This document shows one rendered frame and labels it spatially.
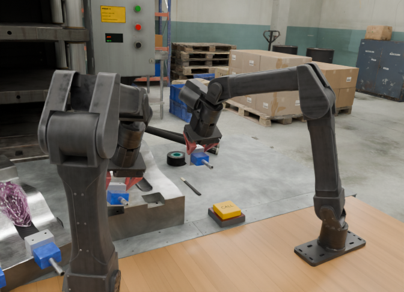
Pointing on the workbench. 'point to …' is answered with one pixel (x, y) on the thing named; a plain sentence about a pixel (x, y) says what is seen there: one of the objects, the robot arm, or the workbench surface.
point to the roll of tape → (176, 158)
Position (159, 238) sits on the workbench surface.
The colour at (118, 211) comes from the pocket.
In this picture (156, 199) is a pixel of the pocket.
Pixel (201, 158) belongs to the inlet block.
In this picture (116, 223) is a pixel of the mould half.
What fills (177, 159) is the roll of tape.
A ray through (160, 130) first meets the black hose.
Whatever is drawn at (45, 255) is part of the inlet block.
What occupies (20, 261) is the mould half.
